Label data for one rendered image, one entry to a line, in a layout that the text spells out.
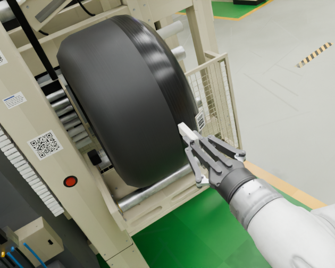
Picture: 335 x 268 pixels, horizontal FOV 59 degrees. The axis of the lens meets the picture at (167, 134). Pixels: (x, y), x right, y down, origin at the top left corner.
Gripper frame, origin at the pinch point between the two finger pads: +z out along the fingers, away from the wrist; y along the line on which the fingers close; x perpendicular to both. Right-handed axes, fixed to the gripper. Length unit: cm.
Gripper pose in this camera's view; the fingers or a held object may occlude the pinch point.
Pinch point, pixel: (188, 135)
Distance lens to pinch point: 71.0
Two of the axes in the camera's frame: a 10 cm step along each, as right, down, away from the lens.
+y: -8.5, 4.6, -2.4
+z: -4.9, -5.5, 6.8
